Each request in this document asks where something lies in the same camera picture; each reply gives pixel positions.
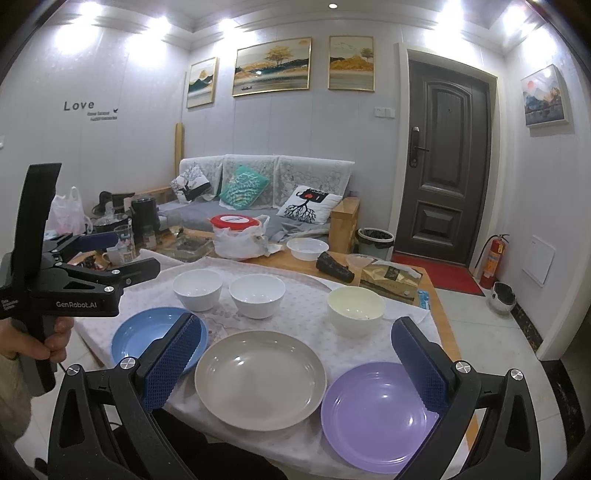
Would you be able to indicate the grey sofa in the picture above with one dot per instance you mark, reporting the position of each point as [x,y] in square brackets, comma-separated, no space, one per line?
[285,173]

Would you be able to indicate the white tree cushion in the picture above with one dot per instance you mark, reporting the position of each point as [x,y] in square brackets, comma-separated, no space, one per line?
[309,205]

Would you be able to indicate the white bowl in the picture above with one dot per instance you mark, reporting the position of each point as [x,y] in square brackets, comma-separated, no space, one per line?
[198,290]
[257,296]

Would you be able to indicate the teal cushion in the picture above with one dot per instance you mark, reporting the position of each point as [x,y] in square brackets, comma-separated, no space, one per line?
[244,187]

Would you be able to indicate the red lid container in bag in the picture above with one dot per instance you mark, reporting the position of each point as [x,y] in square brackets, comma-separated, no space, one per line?
[239,237]

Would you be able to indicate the white wall panel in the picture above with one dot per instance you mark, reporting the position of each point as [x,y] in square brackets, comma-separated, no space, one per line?
[538,260]

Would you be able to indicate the light switch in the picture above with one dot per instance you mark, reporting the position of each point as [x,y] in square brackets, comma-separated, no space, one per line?
[384,112]

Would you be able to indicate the wooden pole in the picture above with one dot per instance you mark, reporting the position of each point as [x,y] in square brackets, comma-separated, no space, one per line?
[178,146]

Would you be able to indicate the grey trash bin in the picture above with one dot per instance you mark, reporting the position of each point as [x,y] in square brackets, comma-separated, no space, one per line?
[375,242]

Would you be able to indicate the pink patterned tablecloth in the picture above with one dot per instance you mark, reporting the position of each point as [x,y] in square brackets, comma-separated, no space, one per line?
[303,314]

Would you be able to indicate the red door mat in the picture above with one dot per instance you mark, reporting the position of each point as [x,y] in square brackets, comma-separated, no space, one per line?
[443,275]

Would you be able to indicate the person's left hand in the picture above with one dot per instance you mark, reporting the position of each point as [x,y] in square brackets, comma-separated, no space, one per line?
[53,348]

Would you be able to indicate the red fire extinguisher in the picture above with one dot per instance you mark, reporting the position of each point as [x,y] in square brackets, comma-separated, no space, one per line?
[490,257]

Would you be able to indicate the purple plate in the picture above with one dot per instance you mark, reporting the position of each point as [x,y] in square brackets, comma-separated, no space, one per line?
[374,418]

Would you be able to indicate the clear plastic funnel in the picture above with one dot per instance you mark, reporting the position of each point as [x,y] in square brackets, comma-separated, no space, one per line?
[356,262]

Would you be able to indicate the glass tray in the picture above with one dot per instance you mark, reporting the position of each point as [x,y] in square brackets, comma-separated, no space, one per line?
[186,248]

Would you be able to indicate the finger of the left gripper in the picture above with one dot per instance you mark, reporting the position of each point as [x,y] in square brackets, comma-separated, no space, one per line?
[124,274]
[65,247]

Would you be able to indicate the white plastic bag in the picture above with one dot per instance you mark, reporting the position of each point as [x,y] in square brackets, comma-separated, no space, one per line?
[67,215]

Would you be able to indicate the left mountain painting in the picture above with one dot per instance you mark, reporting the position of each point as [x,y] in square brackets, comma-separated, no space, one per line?
[201,83]

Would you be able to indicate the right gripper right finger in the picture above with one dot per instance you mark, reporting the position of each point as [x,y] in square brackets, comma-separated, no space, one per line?
[507,444]

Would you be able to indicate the gold package bag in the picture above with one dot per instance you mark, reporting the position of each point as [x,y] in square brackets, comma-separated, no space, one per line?
[392,280]

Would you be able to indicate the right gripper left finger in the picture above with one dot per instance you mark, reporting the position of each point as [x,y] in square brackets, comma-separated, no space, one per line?
[103,425]

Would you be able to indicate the dark entrance door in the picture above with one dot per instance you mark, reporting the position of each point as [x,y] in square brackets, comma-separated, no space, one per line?
[447,165]

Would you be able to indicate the blue plate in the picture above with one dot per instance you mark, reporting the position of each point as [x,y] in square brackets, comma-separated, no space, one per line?
[135,334]

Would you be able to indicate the beige plate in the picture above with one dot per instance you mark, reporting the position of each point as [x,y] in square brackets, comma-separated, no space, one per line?
[260,380]

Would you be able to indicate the cream bowl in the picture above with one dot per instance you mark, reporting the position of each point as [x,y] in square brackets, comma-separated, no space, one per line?
[355,312]

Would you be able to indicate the love wall sticker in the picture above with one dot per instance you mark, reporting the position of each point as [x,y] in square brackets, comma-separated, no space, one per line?
[89,111]

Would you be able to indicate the translucent plastic bowl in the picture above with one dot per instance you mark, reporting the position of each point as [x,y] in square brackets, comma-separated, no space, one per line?
[307,249]

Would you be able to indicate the black white cushion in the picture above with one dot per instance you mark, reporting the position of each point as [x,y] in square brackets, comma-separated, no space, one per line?
[190,185]

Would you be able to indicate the large landscape painting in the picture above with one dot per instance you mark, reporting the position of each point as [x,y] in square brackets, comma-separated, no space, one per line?
[282,65]

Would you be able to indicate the right landscape painting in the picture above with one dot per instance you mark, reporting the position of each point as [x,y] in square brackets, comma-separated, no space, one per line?
[351,63]

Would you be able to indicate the side wall painting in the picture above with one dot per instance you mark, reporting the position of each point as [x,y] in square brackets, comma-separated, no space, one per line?
[544,100]

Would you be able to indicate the blue packet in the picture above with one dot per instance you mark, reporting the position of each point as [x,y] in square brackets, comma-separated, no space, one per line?
[425,299]

